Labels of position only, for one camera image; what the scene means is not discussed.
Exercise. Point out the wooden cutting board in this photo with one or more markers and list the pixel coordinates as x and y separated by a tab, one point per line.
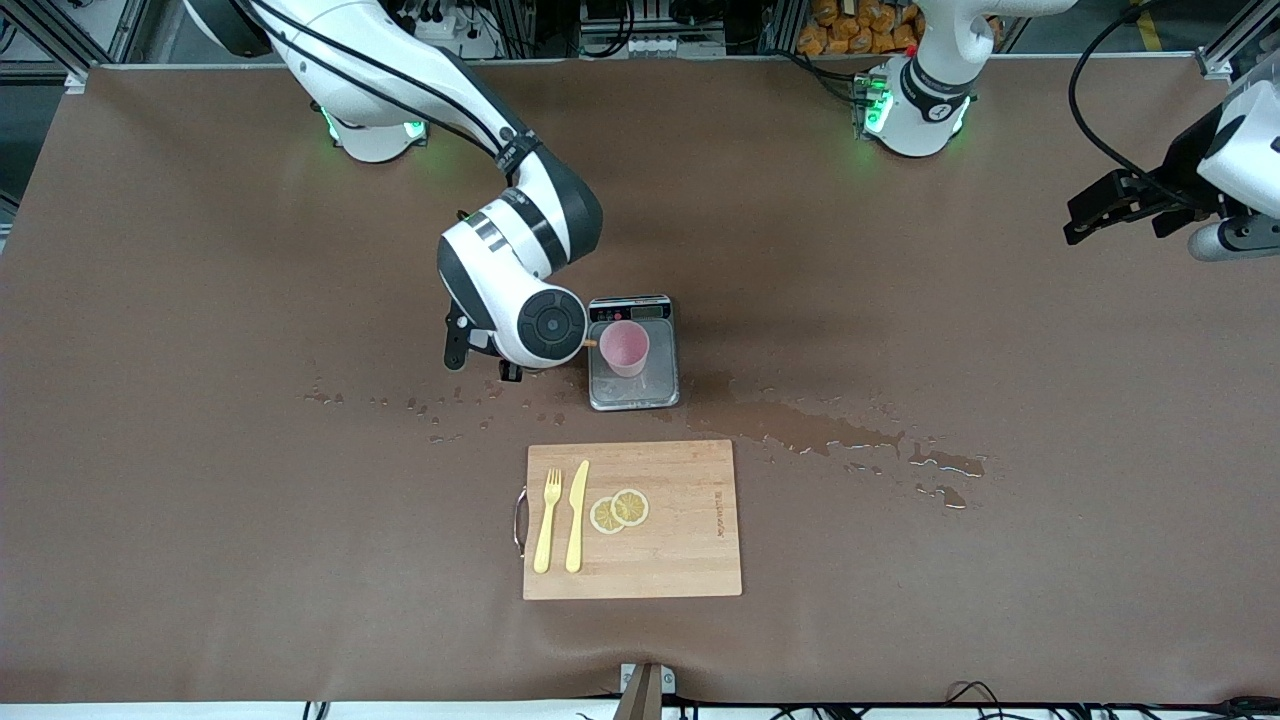
690	560

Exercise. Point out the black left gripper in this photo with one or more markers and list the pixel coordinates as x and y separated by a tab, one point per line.
1184	166

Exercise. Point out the white power strip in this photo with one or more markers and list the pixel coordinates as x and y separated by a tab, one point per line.
455	30

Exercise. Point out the white socket box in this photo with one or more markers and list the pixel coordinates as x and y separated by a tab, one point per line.
650	45

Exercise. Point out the dried lemon slice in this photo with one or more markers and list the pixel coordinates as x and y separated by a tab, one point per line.
602	518
631	506

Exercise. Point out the metal table edge bracket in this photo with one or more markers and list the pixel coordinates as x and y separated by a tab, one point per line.
645	695

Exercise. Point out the silver digital kitchen scale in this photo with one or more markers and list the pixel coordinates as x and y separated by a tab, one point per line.
640	395

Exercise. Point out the yellow plastic knife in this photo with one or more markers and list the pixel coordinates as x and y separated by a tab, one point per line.
576	520

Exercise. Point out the orange snack bags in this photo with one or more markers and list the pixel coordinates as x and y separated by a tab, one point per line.
850	20

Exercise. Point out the brown liquid puddle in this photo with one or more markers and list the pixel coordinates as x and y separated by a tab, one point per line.
800	425

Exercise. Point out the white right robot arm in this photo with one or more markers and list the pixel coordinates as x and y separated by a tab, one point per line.
400	70

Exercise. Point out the yellow plastic fork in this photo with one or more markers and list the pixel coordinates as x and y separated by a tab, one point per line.
543	545

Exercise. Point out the aluminium frame profile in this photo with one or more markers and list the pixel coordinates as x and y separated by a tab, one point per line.
1213	64

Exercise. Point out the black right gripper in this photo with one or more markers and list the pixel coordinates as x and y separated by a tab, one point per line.
510	371

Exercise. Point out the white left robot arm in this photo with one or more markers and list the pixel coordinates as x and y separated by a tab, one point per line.
925	100

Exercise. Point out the pink plastic cup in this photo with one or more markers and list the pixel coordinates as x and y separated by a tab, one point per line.
625	345

